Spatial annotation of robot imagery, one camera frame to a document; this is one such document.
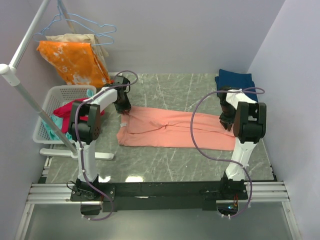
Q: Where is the black base beam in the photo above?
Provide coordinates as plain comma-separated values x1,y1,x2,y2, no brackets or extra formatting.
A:
70,180,249,212

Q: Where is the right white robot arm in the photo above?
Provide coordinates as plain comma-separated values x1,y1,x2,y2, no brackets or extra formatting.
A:
217,86,267,200

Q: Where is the folded blue t shirt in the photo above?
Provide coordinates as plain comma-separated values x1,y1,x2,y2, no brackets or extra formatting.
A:
214,69,255,91

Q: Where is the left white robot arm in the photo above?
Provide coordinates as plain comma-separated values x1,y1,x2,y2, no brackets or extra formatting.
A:
68,76,131,201

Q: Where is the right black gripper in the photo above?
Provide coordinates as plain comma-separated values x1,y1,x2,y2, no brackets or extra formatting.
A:
219,102,236,132

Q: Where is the teal t shirt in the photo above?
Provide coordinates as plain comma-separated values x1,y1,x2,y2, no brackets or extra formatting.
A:
42,89,96,141

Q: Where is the beige cloth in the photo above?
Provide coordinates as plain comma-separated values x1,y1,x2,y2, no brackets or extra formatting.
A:
46,33,109,58

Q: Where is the aluminium rail frame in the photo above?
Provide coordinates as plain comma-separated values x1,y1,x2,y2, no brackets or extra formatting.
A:
14,181,302,240

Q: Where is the salmon pink t shirt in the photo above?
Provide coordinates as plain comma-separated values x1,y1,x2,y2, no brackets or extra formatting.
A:
116,106,235,151

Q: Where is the orange white cloth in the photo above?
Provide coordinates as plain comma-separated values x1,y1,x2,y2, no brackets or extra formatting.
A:
37,41,114,88

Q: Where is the magenta t shirt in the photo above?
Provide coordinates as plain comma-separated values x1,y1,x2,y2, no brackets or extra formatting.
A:
53,98,105,144

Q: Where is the blue wire hanger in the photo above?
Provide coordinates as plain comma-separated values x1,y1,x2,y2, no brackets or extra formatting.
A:
32,28,117,47
39,13,117,34

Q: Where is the white clothes rack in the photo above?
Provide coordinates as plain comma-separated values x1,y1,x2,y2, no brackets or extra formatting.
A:
0,0,123,161

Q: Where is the wooden stick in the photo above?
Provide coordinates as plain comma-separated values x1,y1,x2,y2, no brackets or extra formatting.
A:
57,0,76,34

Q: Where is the white laundry basket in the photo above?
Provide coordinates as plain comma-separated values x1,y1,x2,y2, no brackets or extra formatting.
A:
32,85,97,145

